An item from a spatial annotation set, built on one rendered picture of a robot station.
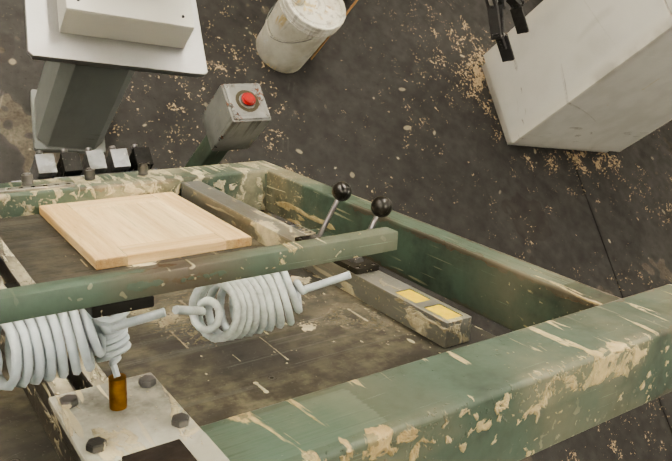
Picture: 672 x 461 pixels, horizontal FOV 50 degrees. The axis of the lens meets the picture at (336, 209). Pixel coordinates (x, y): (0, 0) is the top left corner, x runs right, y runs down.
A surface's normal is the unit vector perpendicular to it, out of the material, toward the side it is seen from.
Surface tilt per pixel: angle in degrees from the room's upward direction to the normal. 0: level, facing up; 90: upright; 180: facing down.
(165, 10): 2
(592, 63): 90
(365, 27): 0
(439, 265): 90
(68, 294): 39
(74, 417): 51
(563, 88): 90
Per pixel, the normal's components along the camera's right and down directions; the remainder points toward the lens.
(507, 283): -0.82, 0.11
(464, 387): 0.04, -0.96
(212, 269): 0.57, 0.24
